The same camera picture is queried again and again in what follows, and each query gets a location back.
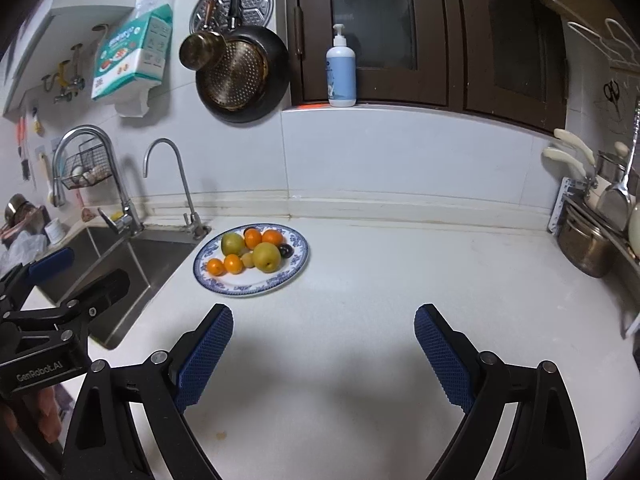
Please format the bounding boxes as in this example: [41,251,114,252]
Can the person's hand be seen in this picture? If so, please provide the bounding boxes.
[1,387,62,443]

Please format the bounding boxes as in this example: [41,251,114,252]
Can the brass small saucepan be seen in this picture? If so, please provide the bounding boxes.
[179,0,226,70]

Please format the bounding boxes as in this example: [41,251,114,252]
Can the orange tangerine on plate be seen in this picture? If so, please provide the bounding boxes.
[224,254,244,275]

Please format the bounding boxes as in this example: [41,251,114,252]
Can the tissue paper pack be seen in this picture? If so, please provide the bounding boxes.
[91,3,172,104]

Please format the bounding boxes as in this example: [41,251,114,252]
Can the cream knife handle lower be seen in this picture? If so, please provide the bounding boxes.
[542,146,588,180]

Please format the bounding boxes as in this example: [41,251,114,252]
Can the large yellow-green pear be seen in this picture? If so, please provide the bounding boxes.
[253,242,282,273]

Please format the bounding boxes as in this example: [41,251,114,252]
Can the blue white porcelain plate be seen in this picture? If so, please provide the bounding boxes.
[193,223,310,297]

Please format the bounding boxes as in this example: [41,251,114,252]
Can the large orange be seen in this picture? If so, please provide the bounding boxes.
[262,229,284,246]

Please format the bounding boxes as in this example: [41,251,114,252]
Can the cream knife handle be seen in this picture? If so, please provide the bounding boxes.
[542,146,588,180]
[553,128,597,166]

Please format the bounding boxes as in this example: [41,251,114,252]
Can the medium orange tangerine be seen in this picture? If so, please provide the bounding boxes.
[243,226,262,250]

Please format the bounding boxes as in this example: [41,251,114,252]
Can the round steamer rack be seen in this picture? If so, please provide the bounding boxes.
[189,0,273,32]

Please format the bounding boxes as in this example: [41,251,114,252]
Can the dark plum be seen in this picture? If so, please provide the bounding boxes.
[278,244,294,259]

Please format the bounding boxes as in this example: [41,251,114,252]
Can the steel sink basin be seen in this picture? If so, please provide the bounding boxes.
[34,224,202,351]

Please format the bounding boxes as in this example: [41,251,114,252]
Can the white rack bracket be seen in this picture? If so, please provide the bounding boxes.
[547,177,574,236]

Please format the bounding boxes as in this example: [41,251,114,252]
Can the steel spatula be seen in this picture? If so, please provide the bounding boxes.
[597,99,640,232]

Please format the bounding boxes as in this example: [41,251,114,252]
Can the small orange tangerine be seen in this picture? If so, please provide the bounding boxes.
[206,258,227,276]

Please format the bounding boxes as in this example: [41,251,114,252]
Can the wire basket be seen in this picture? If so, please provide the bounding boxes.
[61,141,112,190]

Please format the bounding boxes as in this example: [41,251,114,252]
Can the black frying pan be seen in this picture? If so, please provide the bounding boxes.
[195,0,290,125]

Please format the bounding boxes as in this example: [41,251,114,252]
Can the small brown-yellow fruit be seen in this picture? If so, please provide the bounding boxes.
[241,252,255,269]

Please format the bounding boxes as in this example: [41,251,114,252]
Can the green pear left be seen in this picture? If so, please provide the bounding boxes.
[220,232,246,256]

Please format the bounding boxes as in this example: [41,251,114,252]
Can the blue lotion pump bottle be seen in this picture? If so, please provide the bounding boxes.
[326,24,357,107]

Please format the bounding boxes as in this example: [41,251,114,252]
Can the steel pot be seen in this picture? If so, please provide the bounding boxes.
[558,204,616,278]

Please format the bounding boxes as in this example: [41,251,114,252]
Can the cream knife handle upper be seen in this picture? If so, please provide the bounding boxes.
[553,128,597,166]

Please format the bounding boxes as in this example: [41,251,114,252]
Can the tall steel faucet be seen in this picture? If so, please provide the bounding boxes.
[51,125,143,236]

